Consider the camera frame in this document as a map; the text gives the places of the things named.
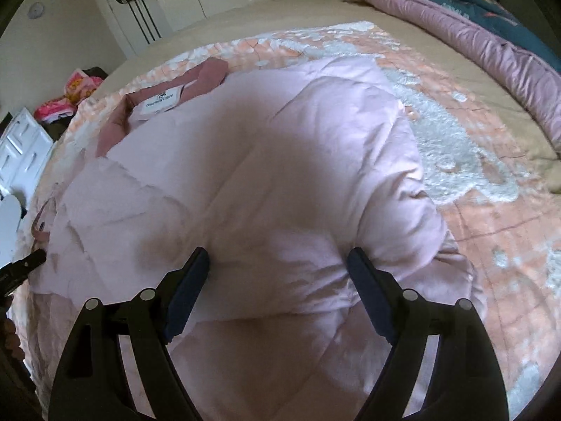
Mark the person's left hand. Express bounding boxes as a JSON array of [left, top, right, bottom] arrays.
[[0, 316, 22, 360]]

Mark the white dresser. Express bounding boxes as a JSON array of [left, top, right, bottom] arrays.
[[0, 107, 55, 202]]

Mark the dark chair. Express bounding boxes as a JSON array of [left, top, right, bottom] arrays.
[[47, 67, 109, 141]]

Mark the white table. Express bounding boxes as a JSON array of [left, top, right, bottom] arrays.
[[0, 194, 23, 268]]

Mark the orange and white patterned blanket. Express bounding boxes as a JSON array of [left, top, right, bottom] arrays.
[[13, 21, 561, 421]]

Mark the white door with black stripes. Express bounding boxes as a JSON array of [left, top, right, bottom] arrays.
[[85, 0, 176, 60]]

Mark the teal and pink quilt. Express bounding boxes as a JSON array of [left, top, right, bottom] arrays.
[[344, 0, 561, 150]]

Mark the pink and yellow bag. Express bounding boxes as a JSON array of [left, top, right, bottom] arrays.
[[34, 69, 104, 121]]

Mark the bed with beige sheet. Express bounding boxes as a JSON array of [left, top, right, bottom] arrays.
[[103, 0, 561, 163]]

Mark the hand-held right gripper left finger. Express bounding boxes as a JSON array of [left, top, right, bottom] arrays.
[[48, 247, 210, 421]]

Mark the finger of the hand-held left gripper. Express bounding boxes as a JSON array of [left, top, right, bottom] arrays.
[[18, 249, 47, 273]]

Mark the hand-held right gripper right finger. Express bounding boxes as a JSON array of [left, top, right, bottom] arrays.
[[347, 247, 510, 421]]

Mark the pink padded jacket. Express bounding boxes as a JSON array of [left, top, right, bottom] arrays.
[[31, 57, 485, 421]]

